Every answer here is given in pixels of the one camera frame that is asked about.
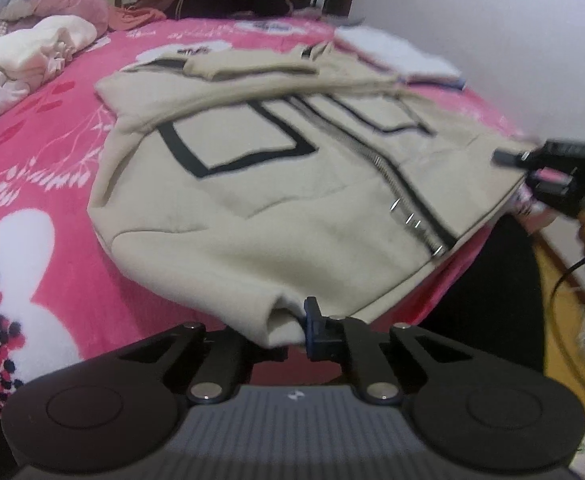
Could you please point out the cream fleece garment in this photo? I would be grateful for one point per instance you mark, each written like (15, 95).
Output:
(41, 52)

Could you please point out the folded white towel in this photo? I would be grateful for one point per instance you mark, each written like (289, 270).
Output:
(399, 56)

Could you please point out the salmon orange cloth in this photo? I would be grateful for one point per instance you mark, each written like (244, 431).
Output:
(129, 19)

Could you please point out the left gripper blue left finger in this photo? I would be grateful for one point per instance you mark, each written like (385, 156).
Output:
(227, 365)

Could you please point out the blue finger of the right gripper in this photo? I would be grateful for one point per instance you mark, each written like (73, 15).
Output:
(508, 159)

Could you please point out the beige zip-up jacket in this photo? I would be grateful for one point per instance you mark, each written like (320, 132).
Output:
(241, 182)

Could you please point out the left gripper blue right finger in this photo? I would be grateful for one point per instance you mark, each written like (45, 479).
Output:
(356, 348)

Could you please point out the pink floral bed blanket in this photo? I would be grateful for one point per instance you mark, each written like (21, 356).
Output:
(62, 300)

